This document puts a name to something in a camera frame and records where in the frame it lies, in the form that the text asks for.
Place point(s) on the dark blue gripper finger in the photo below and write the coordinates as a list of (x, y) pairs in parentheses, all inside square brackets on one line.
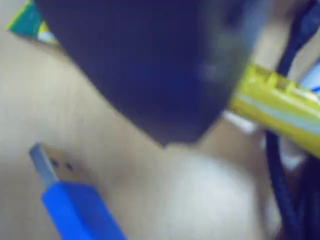
[(150, 70)]

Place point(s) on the yellow instant coffee stick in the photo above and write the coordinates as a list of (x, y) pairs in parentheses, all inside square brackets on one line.
[(275, 117)]

